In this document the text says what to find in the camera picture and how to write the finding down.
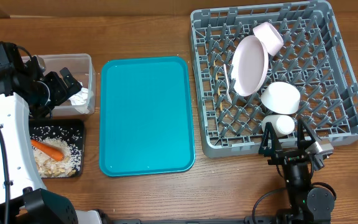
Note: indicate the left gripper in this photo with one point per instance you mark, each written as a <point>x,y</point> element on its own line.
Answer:
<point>63,92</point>

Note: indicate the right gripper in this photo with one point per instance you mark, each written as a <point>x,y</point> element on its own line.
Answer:
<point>282,154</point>

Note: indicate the small white cup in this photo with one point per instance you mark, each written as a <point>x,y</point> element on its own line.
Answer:
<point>282,124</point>

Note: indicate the white tissue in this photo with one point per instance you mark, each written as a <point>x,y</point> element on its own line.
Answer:
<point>80,100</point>

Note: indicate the white saucer plate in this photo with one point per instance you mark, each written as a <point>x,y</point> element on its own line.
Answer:
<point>281,98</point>

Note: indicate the rice food scraps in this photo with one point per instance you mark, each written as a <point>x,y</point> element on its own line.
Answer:
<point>68,140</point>

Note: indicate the orange carrot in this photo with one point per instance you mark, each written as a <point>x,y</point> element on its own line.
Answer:
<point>55,154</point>

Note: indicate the white plastic spoon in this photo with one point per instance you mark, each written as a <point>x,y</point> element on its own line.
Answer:
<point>227,84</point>

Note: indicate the large white plate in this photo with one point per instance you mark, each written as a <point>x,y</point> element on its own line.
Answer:
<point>250,64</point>

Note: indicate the small white food bowl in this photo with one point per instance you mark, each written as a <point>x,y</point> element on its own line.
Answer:
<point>269,36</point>

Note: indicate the wooden chopstick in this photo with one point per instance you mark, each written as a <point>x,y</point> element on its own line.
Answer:
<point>218,89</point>

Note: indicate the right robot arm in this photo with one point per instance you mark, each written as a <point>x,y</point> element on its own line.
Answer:
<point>310,202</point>

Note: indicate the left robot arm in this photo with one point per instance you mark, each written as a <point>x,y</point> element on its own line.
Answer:
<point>26,92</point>

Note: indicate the clear plastic waste bin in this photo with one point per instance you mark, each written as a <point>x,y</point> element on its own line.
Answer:
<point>81,67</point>

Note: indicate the grey plastic dishwasher rack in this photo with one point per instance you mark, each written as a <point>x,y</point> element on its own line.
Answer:
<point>313,59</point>

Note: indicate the black plastic tray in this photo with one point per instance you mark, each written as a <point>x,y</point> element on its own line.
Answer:
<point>65,122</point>

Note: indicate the teal plastic serving tray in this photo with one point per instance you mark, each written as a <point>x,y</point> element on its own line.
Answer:
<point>146,119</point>

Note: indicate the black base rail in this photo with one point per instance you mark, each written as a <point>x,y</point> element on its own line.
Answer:
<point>246,220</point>

